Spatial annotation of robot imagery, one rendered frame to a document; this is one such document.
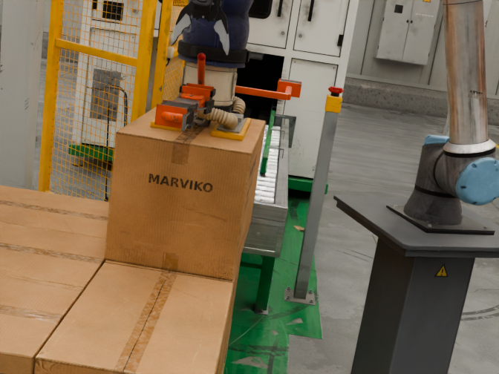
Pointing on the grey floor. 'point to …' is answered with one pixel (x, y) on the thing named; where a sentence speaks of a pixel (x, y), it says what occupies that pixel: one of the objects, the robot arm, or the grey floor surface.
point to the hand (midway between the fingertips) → (198, 51)
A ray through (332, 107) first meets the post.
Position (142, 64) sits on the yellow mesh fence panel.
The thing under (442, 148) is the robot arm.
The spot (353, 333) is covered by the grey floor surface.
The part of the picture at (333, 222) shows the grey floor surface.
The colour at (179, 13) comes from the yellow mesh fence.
